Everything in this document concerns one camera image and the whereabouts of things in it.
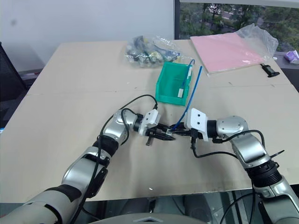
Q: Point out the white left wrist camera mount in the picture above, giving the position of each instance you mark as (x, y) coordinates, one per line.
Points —
(150, 119)

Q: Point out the purple packet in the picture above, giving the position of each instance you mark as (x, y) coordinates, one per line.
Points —
(292, 56)

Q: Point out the pink foam board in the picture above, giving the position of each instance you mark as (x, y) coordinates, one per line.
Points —
(224, 52)

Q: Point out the clear plastic bag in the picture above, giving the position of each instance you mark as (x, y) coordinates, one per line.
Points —
(261, 39)

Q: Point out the silver robot torso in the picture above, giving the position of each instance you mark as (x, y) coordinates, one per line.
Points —
(149, 218)

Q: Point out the white coupler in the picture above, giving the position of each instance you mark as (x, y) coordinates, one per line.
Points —
(168, 132)
(180, 93)

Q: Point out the dark window frame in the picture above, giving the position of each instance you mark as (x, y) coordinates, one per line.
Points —
(176, 18)

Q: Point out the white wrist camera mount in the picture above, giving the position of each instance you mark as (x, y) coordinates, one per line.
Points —
(197, 120)
(150, 119)

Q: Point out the black hand tool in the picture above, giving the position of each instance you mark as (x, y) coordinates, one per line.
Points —
(269, 70)

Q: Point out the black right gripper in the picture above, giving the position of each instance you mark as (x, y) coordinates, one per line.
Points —
(193, 134)

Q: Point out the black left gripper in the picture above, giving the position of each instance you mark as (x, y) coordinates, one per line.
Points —
(153, 133)

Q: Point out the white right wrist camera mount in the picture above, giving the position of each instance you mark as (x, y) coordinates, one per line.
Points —
(197, 120)

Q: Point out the brown cardboard table cover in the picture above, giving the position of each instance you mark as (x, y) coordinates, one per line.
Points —
(81, 105)

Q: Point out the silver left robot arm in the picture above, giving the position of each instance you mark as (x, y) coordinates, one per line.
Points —
(77, 170)

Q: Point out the black mesh chair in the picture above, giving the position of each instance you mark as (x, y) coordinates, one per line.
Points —
(9, 77)

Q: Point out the green plastic bin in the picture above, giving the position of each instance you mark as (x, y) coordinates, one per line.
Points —
(169, 93)

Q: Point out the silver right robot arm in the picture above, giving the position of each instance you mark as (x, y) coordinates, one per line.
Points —
(250, 144)

